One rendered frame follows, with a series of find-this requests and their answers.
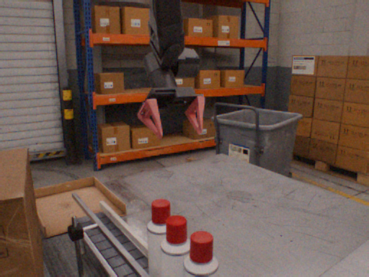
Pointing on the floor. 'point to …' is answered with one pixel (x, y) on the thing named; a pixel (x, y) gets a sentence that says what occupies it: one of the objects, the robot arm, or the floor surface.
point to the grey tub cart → (257, 136)
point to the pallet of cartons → (331, 113)
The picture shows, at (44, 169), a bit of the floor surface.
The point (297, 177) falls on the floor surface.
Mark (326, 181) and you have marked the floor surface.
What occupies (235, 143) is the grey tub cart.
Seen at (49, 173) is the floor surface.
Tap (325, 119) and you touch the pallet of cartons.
